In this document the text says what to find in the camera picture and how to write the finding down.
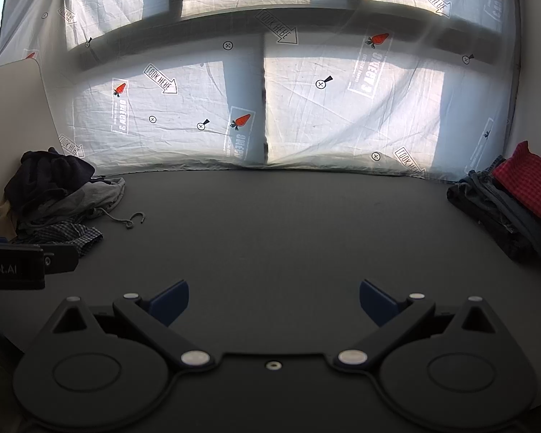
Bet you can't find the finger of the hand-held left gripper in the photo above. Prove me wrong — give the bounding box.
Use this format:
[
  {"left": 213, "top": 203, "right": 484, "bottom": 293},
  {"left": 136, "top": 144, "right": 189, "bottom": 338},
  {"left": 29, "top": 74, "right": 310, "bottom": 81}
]
[{"left": 41, "top": 242, "right": 80, "bottom": 276}]

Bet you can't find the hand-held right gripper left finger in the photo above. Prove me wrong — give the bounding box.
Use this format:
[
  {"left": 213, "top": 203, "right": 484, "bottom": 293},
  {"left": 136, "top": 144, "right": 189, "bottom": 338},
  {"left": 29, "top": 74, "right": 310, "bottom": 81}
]
[{"left": 45, "top": 280, "right": 216, "bottom": 369}]

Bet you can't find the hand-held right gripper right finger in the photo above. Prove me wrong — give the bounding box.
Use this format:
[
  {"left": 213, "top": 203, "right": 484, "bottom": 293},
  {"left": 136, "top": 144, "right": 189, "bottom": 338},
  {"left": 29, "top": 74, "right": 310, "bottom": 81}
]
[{"left": 328, "top": 280, "right": 502, "bottom": 369}]

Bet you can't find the navy knit sweater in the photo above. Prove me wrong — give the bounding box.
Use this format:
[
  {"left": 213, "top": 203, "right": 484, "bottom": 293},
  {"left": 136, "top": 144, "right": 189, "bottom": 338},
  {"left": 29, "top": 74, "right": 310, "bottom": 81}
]
[{"left": 4, "top": 146, "right": 96, "bottom": 218}]

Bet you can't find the stack of folded clothes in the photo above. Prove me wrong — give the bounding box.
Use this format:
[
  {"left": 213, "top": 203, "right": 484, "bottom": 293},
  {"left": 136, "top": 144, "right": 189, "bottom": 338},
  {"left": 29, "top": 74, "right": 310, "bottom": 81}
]
[{"left": 465, "top": 156, "right": 541, "bottom": 258}]

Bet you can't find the blue plaid shirt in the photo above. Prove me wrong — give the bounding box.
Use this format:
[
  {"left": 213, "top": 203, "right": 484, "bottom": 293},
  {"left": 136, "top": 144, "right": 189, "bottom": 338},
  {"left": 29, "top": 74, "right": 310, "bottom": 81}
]
[{"left": 13, "top": 221, "right": 104, "bottom": 258}]

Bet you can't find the beige garment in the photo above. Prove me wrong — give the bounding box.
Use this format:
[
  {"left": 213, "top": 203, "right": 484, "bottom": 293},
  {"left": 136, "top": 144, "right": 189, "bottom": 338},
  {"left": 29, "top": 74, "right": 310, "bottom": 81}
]
[{"left": 0, "top": 202, "right": 22, "bottom": 241}]

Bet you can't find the black folded garment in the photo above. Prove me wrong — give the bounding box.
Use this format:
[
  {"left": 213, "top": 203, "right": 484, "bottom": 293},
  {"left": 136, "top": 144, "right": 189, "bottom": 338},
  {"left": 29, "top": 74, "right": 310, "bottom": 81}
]
[{"left": 447, "top": 180, "right": 541, "bottom": 263}]

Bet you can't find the white board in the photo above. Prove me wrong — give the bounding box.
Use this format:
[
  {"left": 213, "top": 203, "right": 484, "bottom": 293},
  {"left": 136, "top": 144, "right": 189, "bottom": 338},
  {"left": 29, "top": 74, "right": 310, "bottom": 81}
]
[{"left": 0, "top": 60, "right": 79, "bottom": 232}]

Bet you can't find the printed white curtain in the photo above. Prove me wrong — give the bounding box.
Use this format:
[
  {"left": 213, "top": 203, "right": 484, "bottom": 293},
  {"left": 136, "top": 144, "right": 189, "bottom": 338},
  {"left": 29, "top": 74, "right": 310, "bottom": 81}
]
[{"left": 0, "top": 0, "right": 526, "bottom": 182}]

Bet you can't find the red checked folded cloth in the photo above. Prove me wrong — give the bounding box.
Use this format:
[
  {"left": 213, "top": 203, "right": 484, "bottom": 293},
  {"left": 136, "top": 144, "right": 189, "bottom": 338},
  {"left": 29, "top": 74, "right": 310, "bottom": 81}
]
[{"left": 492, "top": 141, "right": 541, "bottom": 231}]

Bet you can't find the grey hoodie with drawstring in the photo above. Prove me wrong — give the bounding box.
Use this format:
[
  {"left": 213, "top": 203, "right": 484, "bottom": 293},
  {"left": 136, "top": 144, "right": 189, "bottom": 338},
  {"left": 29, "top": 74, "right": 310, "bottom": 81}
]
[{"left": 18, "top": 176, "right": 146, "bottom": 235}]

